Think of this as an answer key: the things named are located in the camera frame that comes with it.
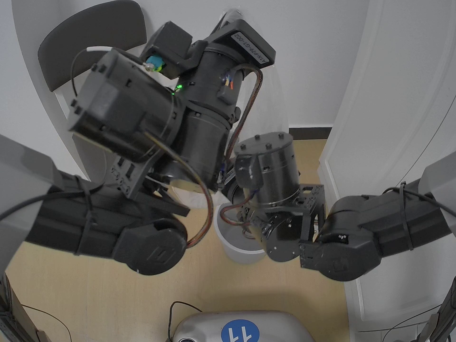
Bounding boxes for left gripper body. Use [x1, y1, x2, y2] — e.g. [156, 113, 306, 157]
[167, 18, 277, 191]

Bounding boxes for clear plastic bag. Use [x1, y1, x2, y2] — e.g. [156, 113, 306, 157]
[175, 9, 291, 211]

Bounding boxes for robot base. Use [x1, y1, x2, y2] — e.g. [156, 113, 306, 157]
[173, 310, 316, 342]

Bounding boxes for white trash bin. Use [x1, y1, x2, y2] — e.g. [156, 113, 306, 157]
[213, 202, 267, 265]

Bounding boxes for grey padded white chair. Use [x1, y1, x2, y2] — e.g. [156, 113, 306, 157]
[37, 0, 148, 182]

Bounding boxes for white door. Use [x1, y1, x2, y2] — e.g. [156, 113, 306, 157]
[317, 0, 456, 342]

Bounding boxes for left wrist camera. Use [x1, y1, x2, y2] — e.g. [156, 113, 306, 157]
[140, 22, 200, 81]

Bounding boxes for black cable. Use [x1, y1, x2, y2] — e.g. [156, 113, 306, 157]
[167, 301, 204, 339]
[71, 46, 113, 99]

